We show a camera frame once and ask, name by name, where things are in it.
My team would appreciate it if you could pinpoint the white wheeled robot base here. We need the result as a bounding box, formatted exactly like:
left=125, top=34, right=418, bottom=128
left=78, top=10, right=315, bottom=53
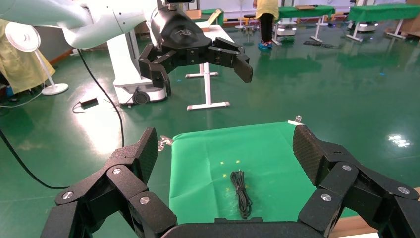
left=356, top=22, right=377, bottom=33
left=275, top=20, right=298, bottom=37

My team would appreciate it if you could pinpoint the black power adapter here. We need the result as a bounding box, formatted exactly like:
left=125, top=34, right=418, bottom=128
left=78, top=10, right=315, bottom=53
left=72, top=97, right=99, bottom=114

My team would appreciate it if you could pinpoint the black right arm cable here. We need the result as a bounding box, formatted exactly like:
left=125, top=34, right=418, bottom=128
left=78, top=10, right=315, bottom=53
left=0, top=129, right=68, bottom=190

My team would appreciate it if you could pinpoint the brown cardboard box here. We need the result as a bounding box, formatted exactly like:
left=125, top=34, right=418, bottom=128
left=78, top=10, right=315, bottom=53
left=398, top=16, right=420, bottom=37
left=185, top=9, right=224, bottom=33

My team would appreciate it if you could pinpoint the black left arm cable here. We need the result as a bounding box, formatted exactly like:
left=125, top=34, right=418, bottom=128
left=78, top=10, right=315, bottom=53
left=77, top=48, right=126, bottom=148

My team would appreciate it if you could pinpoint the yellow cloth cover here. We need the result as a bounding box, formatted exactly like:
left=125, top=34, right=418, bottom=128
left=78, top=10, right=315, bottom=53
left=0, top=18, right=56, bottom=96

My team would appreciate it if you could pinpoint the person in yellow shirt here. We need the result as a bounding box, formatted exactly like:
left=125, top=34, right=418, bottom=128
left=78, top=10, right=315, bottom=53
left=252, top=0, right=280, bottom=51

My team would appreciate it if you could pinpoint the black data cable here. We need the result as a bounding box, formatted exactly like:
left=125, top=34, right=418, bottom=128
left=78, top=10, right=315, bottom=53
left=230, top=170, right=253, bottom=220

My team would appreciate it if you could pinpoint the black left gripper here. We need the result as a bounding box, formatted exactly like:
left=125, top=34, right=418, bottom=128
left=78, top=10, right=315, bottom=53
left=138, top=6, right=254, bottom=97

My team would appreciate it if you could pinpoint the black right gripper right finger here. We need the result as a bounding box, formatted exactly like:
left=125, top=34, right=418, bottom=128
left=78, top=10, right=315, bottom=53
left=292, top=124, right=420, bottom=238

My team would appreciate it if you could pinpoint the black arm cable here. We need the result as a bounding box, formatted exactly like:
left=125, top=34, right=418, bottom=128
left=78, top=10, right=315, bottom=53
left=77, top=48, right=126, bottom=148
left=0, top=129, right=68, bottom=190

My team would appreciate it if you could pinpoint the white table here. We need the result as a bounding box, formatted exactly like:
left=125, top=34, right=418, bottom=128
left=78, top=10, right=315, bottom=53
left=185, top=24, right=235, bottom=112

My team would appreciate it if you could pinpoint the white fan stand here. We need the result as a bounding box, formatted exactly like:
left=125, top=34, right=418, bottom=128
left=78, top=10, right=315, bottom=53
left=234, top=0, right=247, bottom=30

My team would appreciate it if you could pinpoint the black round stool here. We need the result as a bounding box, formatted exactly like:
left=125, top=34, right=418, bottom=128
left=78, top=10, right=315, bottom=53
left=243, top=13, right=258, bottom=35

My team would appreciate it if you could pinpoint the white standing fan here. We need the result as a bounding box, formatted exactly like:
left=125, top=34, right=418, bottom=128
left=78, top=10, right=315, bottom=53
left=4, top=21, right=69, bottom=97

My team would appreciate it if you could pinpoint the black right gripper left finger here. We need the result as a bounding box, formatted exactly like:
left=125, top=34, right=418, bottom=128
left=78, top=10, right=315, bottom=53
left=41, top=127, right=178, bottom=238

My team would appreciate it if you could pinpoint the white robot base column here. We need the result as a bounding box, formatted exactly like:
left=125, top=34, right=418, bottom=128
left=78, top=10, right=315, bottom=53
left=106, top=31, right=168, bottom=107

